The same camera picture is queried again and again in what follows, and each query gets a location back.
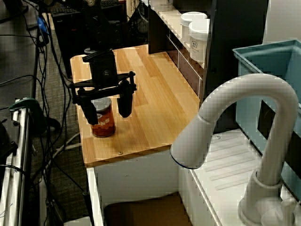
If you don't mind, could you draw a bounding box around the plain white lidded jar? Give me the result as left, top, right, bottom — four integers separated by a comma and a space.
180, 11, 209, 45

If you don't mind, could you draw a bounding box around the orange beans can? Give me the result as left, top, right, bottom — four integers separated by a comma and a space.
90, 97, 116, 138

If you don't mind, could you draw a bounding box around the white jar with printed logo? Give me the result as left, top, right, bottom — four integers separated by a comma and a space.
189, 18, 211, 64

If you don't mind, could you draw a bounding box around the black hutch with tile backsplash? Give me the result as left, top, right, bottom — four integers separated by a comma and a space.
148, 0, 270, 134

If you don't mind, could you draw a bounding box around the black computer tower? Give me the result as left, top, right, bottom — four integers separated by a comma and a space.
51, 8, 129, 79

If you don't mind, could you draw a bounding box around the black cable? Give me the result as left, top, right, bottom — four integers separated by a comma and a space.
35, 0, 73, 226

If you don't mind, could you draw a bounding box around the black metal bracket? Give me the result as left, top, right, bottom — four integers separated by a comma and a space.
0, 120, 18, 163

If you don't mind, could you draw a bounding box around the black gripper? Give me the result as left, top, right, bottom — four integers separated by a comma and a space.
69, 49, 137, 126

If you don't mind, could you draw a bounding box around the green clamp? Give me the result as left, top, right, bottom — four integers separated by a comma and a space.
8, 97, 48, 135

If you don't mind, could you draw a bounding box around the white sink with drainboard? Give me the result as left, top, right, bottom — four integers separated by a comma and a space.
86, 129, 301, 226

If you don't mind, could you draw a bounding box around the teal plastic bin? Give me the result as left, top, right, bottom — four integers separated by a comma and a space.
232, 39, 301, 202

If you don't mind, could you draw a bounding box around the brown cardboard sheet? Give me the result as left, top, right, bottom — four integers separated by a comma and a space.
104, 192, 192, 226

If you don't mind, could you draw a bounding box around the black keyboard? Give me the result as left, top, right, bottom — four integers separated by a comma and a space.
52, 4, 85, 15

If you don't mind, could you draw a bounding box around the grey curved toy faucet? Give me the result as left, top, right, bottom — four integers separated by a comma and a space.
170, 73, 300, 226

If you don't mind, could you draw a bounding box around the white cable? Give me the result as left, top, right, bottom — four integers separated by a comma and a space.
53, 131, 82, 159

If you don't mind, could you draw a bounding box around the faucet side lever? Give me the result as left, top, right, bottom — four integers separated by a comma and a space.
281, 197, 298, 226

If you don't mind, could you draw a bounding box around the blue cable connector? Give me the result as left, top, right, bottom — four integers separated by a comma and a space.
37, 16, 50, 36

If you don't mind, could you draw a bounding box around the aluminium frame rail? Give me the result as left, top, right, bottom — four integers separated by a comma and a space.
0, 108, 31, 226

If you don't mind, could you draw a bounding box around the black cabinet door handle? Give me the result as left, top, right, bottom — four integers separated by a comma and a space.
82, 192, 95, 226

